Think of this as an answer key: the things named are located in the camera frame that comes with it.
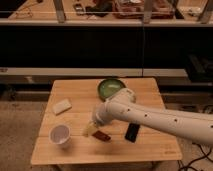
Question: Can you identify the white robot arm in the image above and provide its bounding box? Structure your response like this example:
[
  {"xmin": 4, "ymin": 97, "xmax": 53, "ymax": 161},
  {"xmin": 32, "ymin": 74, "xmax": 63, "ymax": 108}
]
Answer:
[{"xmin": 83, "ymin": 88, "xmax": 213, "ymax": 147}]

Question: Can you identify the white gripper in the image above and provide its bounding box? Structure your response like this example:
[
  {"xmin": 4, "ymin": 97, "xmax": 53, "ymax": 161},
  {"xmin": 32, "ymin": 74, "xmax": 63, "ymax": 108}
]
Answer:
[{"xmin": 82, "ymin": 103, "xmax": 112, "ymax": 137}]

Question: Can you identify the wooden table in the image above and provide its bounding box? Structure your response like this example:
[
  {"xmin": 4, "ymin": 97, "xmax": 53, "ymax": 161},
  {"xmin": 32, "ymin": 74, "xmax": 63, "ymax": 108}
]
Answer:
[{"xmin": 31, "ymin": 79, "xmax": 182, "ymax": 171}]

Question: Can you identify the green plate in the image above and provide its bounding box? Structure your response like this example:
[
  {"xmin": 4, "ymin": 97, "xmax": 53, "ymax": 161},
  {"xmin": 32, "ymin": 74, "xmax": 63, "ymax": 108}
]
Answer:
[{"xmin": 97, "ymin": 78, "xmax": 126, "ymax": 101}]

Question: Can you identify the beige sponge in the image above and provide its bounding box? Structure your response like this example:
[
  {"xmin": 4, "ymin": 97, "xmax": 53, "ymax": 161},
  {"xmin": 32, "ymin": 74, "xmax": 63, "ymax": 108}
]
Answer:
[{"xmin": 52, "ymin": 99, "xmax": 72, "ymax": 115}]

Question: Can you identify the black smartphone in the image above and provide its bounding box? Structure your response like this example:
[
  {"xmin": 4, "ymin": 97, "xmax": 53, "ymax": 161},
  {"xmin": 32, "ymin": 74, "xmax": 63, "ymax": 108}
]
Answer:
[{"xmin": 125, "ymin": 123, "xmax": 140, "ymax": 142}]

